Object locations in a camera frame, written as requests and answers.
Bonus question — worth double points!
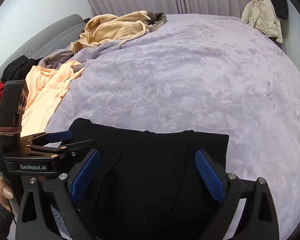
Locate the black and grey patterned pants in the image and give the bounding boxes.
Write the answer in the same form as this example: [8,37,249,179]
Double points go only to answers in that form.
[70,118,229,239]

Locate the person's left hand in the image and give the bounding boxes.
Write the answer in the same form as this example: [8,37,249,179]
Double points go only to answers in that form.
[0,177,14,212]

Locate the orange peach garment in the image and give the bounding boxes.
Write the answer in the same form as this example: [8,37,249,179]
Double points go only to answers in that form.
[21,60,84,137]

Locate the black garment on headboard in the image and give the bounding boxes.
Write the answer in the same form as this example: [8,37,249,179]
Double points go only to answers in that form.
[0,55,42,82]

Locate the grey fleece garment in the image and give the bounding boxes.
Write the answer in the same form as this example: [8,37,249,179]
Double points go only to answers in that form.
[38,49,74,69]

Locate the grey padded headboard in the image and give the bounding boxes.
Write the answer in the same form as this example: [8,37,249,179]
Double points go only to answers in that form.
[0,14,88,79]

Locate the tan striped knit garment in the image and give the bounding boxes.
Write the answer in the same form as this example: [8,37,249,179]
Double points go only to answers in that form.
[70,10,167,54]

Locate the lavender plush bed blanket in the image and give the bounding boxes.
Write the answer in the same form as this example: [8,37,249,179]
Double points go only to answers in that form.
[46,14,300,239]

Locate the cream puffer jacket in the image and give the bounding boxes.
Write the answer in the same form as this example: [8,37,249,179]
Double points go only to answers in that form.
[241,0,283,43]

